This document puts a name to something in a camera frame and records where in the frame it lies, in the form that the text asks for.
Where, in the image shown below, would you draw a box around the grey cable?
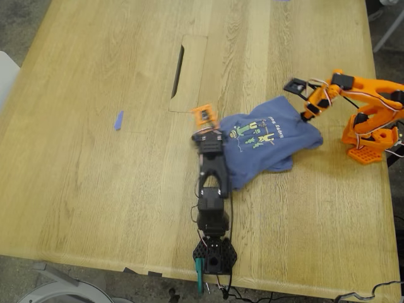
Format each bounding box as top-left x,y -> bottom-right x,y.
334,280 -> 404,302

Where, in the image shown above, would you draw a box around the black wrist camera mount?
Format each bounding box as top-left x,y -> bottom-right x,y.
283,78 -> 312,99

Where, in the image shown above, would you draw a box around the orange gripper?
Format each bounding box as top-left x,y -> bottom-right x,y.
299,82 -> 340,123

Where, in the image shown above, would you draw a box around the grey round chair base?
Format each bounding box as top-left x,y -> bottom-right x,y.
17,261 -> 133,303

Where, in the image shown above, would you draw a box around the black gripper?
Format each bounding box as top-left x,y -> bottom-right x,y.
191,128 -> 224,145

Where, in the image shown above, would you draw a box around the orange arm servo wires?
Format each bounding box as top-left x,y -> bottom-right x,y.
307,78 -> 404,151

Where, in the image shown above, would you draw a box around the orange perforated arm base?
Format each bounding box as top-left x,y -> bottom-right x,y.
340,115 -> 400,165

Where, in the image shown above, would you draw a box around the white metal chair leg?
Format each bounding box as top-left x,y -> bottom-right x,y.
372,9 -> 404,54

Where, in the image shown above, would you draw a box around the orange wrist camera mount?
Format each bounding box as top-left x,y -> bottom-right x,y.
191,104 -> 220,130

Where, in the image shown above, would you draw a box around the black perforated arm base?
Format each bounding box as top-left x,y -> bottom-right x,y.
192,236 -> 238,276

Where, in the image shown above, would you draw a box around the blue printed T-shirt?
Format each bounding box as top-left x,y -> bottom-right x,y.
218,95 -> 324,191

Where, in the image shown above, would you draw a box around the green table clamp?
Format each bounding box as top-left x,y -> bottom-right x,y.
194,257 -> 211,295

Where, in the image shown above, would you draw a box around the black table clamp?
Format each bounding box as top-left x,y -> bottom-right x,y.
386,119 -> 404,168

